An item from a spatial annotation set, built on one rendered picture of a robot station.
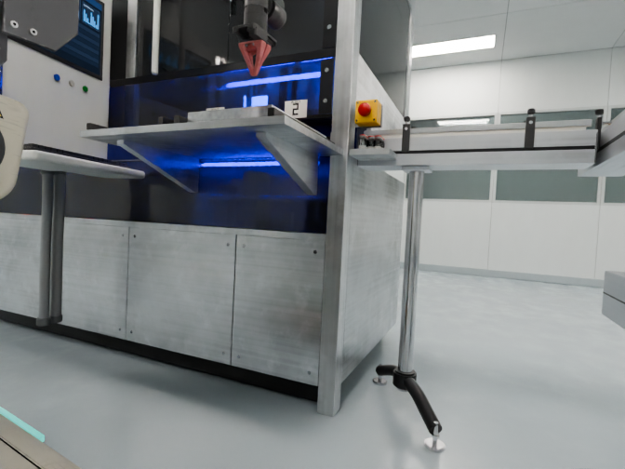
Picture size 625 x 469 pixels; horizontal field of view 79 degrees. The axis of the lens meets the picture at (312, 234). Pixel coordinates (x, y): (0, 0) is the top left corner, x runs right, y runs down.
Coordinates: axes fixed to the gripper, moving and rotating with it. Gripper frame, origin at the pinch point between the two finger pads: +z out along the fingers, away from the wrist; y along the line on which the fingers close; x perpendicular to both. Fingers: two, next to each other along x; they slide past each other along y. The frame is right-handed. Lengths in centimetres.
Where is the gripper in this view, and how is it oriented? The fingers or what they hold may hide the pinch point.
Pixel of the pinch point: (254, 72)
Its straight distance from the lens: 102.1
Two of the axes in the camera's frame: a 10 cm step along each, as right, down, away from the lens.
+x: -9.1, -0.6, 4.2
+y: 4.2, -0.4, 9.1
